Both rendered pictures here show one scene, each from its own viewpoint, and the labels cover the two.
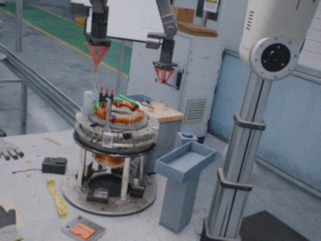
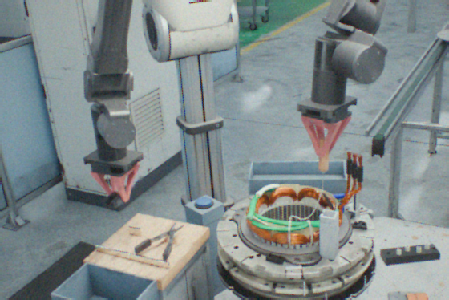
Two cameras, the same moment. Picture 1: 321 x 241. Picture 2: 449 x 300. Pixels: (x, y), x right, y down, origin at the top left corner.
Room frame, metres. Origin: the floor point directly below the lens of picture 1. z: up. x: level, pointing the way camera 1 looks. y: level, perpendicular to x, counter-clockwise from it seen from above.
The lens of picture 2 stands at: (1.77, 1.04, 1.72)
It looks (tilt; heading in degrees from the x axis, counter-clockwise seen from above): 24 degrees down; 250
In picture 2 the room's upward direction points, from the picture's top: 5 degrees counter-clockwise
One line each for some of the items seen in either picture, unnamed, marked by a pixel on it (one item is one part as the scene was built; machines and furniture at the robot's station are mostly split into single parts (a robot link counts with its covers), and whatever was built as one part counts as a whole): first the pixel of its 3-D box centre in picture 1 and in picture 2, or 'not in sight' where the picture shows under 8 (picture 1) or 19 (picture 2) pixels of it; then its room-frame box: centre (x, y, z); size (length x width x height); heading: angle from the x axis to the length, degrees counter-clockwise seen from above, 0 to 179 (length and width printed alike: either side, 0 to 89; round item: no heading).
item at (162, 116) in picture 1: (155, 111); (148, 248); (1.58, 0.03, 1.05); 0.20 x 0.19 x 0.02; 42
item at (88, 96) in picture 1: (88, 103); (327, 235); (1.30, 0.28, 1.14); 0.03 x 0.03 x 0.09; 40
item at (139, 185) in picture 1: (139, 181); not in sight; (1.29, 0.04, 0.85); 0.06 x 0.04 x 0.05; 176
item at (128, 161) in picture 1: (125, 177); not in sight; (1.20, 0.10, 0.91); 0.02 x 0.02 x 0.21
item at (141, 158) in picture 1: (141, 159); not in sight; (1.37, 0.05, 0.91); 0.02 x 0.02 x 0.21
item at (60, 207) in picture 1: (56, 196); not in sight; (1.16, 0.34, 0.80); 0.22 x 0.04 x 0.03; 33
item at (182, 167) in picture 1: (181, 190); (297, 216); (1.14, -0.11, 0.92); 0.25 x 0.11 x 0.28; 150
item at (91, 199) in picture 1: (98, 197); not in sight; (1.19, 0.19, 0.81); 0.08 x 0.05 x 0.01; 94
